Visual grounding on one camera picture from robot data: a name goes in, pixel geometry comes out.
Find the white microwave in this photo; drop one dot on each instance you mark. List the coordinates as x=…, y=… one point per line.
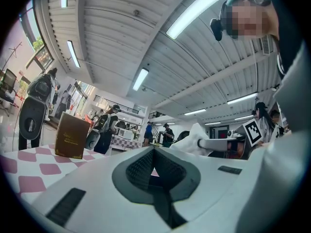
x=125, y=133

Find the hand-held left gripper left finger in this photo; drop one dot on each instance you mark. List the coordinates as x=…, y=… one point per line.
x=97, y=190

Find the yellow round table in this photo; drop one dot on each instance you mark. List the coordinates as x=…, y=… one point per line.
x=155, y=144

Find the brown book-shaped box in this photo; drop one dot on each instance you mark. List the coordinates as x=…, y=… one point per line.
x=71, y=135

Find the black head camera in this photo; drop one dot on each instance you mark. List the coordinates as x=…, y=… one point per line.
x=217, y=29

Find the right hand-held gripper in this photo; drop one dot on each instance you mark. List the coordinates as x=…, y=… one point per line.
x=253, y=132

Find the white cloth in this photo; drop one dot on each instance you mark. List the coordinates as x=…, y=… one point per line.
x=192, y=137

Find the black office chair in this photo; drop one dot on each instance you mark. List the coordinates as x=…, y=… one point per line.
x=184, y=136

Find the person's black shirt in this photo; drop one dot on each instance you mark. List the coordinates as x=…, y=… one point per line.
x=289, y=57

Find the black mesh chair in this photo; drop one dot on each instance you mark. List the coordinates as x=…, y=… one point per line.
x=8, y=81

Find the large black frame window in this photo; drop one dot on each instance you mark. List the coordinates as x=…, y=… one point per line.
x=39, y=45

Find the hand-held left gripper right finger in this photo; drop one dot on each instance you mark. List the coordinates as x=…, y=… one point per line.
x=213, y=190

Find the person's head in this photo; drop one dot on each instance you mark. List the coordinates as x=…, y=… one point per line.
x=252, y=16

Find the grey oval hard case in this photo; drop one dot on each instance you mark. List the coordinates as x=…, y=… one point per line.
x=92, y=141
x=31, y=120

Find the coat rack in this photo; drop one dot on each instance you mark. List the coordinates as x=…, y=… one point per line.
x=15, y=48

